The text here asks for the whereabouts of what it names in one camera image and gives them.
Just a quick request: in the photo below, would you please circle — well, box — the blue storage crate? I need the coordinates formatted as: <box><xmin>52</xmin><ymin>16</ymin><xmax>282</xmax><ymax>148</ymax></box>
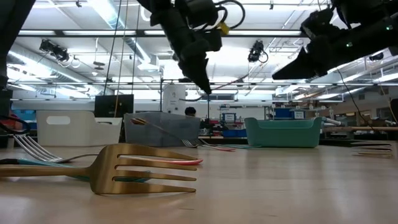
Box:
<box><xmin>222</xmin><ymin>128</ymin><xmax>248</xmax><ymax>138</ymax></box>

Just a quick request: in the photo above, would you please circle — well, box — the white plastic bin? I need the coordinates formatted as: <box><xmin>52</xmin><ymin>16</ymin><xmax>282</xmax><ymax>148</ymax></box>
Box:
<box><xmin>36</xmin><ymin>110</ymin><xmax>123</xmax><ymax>147</ymax></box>

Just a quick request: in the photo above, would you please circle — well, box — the grey translucent bin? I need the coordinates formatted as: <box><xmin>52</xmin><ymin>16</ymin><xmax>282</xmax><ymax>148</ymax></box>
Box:
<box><xmin>123</xmin><ymin>111</ymin><xmax>201</xmax><ymax>148</ymax></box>

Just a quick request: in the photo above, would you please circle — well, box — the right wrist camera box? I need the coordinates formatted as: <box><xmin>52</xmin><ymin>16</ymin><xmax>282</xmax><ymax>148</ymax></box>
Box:
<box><xmin>331</xmin><ymin>0</ymin><xmax>388</xmax><ymax>28</ymax></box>

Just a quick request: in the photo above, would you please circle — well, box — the left gripper black cable loop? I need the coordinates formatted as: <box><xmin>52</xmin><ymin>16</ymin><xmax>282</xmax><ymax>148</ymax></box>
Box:
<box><xmin>201</xmin><ymin>0</ymin><xmax>246</xmax><ymax>31</ymax></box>

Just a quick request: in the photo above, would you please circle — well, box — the blue shelf crate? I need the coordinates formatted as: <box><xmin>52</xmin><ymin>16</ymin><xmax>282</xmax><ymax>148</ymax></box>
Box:
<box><xmin>273</xmin><ymin>107</ymin><xmax>295</xmax><ymax>120</ymax></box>

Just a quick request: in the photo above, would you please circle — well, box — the yellow cable tag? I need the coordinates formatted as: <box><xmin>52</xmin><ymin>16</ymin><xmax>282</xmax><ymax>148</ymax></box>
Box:
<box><xmin>217</xmin><ymin>22</ymin><xmax>231</xmax><ymax>36</ymax></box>

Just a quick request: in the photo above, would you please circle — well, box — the wooden workbench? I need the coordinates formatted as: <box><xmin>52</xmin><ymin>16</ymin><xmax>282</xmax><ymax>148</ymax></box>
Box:
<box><xmin>322</xmin><ymin>125</ymin><xmax>398</xmax><ymax>133</ymax></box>

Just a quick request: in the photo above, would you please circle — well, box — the black monitor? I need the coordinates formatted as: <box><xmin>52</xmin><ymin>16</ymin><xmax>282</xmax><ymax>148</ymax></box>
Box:
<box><xmin>94</xmin><ymin>94</ymin><xmax>135</xmax><ymax>118</ymax></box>

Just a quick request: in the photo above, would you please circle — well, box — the black hanging cable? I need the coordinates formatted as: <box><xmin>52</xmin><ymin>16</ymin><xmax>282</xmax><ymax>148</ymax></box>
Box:
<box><xmin>103</xmin><ymin>0</ymin><xmax>123</xmax><ymax>96</ymax></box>
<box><xmin>131</xmin><ymin>0</ymin><xmax>141</xmax><ymax>95</ymax></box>

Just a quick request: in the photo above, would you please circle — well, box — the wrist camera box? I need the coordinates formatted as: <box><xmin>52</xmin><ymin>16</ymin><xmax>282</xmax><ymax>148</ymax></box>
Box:
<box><xmin>175</xmin><ymin>0</ymin><xmax>219</xmax><ymax>29</ymax></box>
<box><xmin>331</xmin><ymin>0</ymin><xmax>388</xmax><ymax>28</ymax></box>

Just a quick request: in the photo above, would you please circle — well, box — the yellow hanging cable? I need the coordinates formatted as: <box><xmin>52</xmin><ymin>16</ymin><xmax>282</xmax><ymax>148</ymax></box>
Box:
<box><xmin>114</xmin><ymin>0</ymin><xmax>129</xmax><ymax>118</ymax></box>

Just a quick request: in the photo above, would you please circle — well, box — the teal plastic bin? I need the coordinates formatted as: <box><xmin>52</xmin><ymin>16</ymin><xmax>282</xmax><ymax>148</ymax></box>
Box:
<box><xmin>244</xmin><ymin>116</ymin><xmax>323</xmax><ymax>148</ymax></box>

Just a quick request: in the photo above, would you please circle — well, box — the black ceiling-mounted device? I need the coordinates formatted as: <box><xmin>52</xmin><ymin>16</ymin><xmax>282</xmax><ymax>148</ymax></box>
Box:
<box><xmin>39</xmin><ymin>39</ymin><xmax>70</xmax><ymax>63</ymax></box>
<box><xmin>247</xmin><ymin>39</ymin><xmax>269</xmax><ymax>63</ymax></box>

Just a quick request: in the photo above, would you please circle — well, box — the red object with black strap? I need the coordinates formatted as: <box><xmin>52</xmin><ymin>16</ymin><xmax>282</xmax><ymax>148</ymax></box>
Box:
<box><xmin>0</xmin><ymin>114</ymin><xmax>32</xmax><ymax>136</ymax></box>

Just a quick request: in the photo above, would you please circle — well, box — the white pillar panel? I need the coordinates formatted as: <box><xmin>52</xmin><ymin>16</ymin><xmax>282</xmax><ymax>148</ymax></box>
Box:
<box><xmin>162</xmin><ymin>84</ymin><xmax>187</xmax><ymax>116</ymax></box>

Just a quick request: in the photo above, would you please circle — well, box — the black metal table frame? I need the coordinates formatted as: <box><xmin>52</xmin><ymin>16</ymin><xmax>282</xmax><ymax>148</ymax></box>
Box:
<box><xmin>198</xmin><ymin>136</ymin><xmax>398</xmax><ymax>148</ymax></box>

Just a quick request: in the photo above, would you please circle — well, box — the thin black cable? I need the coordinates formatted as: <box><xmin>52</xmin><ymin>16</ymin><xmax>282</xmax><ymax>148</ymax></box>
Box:
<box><xmin>336</xmin><ymin>68</ymin><xmax>376</xmax><ymax>131</ymax></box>

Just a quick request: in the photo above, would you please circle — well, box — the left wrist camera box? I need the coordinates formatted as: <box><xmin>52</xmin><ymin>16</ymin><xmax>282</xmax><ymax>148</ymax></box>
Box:
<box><xmin>175</xmin><ymin>0</ymin><xmax>219</xmax><ymax>29</ymax></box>

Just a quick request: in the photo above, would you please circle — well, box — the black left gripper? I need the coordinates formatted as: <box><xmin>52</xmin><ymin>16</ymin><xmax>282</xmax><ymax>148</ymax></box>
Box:
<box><xmin>169</xmin><ymin>17</ymin><xmax>223</xmax><ymax>96</ymax></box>

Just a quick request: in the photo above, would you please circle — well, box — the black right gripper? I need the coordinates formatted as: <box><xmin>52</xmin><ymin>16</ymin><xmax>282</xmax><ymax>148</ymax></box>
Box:
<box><xmin>272</xmin><ymin>8</ymin><xmax>356</xmax><ymax>81</ymax></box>

